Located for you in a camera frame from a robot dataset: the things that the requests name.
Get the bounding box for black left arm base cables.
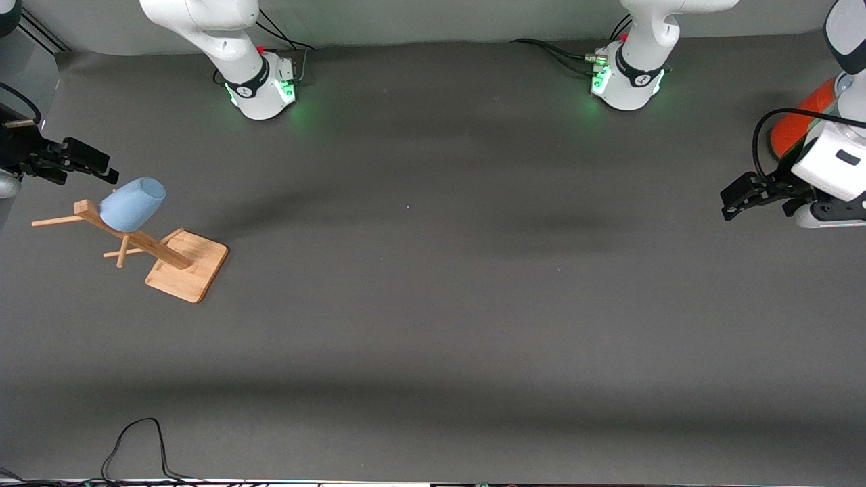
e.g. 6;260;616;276
510;14;633;79

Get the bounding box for light blue cup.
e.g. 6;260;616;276
99;177;166;233

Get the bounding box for black cable on table edge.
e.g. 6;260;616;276
0;417;224;487

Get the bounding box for black arm base cables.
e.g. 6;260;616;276
510;14;633;79
254;7;317;87

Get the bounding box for black metal rail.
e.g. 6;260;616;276
19;12;70;54

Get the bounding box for orange can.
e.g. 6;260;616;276
769;77;841;160

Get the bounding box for black right arm base cables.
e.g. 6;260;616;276
254;7;317;87

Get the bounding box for wooden cup rack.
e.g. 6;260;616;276
30;198;229;304

